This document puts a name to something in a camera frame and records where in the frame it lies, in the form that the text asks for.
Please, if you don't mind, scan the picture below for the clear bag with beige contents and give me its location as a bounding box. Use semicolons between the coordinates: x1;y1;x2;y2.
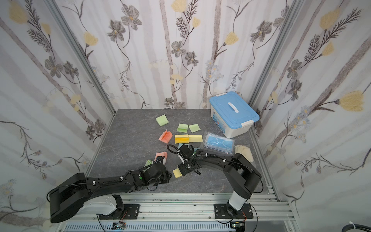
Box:
235;145;254;162

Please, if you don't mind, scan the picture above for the small circuit board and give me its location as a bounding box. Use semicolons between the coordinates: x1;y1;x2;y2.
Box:
111;222;127;230

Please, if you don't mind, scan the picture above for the large yellow memo pad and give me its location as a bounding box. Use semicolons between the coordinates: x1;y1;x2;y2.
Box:
174;134;189;144

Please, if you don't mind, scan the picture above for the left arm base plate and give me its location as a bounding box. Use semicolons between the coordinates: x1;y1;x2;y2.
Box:
97;204;140;220

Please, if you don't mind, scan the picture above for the bag of blue face masks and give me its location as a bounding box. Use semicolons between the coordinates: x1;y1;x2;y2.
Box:
202;132;234;154

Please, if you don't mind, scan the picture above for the torn yellow memo page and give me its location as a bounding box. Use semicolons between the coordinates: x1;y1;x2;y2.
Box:
188;135;203;143

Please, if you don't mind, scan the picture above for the aluminium rail frame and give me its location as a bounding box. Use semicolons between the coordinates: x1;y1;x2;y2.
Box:
54;192;299;232

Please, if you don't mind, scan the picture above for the blue memo pad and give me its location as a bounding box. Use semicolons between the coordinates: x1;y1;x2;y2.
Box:
178;143;189;149

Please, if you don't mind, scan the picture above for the torn green memo page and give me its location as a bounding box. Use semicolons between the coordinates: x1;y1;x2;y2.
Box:
189;124;201;133

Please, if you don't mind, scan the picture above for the pink memo pad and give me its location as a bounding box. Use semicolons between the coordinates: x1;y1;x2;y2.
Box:
154;152;168;165

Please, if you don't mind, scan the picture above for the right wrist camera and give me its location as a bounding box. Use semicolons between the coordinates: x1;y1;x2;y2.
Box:
177;145;194;163

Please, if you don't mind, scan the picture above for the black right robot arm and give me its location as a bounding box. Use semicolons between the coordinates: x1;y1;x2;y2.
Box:
173;152;261;212

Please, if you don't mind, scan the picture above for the white box with blue lid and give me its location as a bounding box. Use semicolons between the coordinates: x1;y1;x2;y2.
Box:
209;92;260;139

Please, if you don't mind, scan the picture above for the green memo pad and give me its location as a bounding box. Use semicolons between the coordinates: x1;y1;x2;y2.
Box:
177;123;189;133
156;115;169;126
145;159;153;167

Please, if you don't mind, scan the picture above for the black cable bottom right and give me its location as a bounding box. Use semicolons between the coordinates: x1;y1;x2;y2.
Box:
341;221;371;232

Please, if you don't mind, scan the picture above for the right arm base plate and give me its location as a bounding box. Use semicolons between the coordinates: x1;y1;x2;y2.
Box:
214;204;254;219

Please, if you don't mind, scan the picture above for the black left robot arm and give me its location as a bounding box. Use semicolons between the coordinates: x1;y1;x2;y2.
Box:
47;163;172;223

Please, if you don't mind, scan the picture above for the small torn yellow page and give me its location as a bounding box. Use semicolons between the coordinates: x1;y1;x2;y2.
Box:
173;168;183;178

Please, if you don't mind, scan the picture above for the red memo pad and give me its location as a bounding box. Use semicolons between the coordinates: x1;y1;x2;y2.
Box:
158;130;173;144

